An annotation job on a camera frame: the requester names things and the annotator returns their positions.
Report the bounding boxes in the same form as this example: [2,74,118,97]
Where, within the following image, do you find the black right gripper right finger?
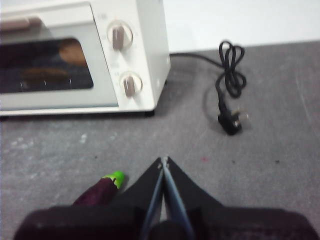
[164,156,315,240]

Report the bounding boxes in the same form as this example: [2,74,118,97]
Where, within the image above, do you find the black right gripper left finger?
[13,156,165,240]

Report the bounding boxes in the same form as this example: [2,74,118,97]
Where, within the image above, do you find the black oven power cable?
[169,39,251,136]

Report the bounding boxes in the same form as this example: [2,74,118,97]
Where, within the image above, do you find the brown potato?
[58,38,87,67]

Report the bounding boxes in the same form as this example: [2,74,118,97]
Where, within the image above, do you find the oven door with beige handle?
[0,2,120,111]

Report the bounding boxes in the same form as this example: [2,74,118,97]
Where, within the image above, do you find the purple eggplant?
[72,170,126,206]

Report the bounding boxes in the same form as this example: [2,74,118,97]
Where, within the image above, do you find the beige oven knob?
[106,21,134,52]
[119,71,143,98]

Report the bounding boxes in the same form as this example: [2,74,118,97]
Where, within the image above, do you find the white toaster oven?
[0,0,171,118]

